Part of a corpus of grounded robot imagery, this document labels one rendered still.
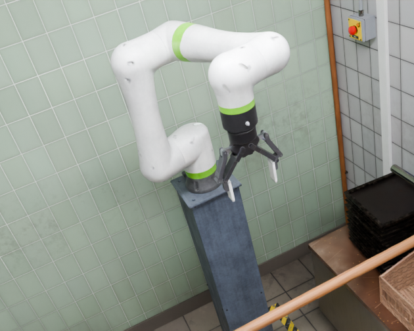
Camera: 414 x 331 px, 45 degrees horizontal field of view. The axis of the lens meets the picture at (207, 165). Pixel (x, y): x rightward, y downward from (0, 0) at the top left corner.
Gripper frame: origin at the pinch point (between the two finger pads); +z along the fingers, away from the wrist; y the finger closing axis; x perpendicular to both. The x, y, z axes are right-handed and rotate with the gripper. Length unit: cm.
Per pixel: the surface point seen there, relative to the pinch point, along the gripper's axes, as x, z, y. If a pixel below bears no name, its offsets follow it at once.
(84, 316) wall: -100, 118, 71
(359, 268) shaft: 22.0, 25.4, -18.5
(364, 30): -67, 2, -91
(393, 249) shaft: 21.8, 25.1, -30.5
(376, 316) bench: -1, 89, -42
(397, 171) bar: -10, 29, -60
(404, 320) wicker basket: 8, 85, -48
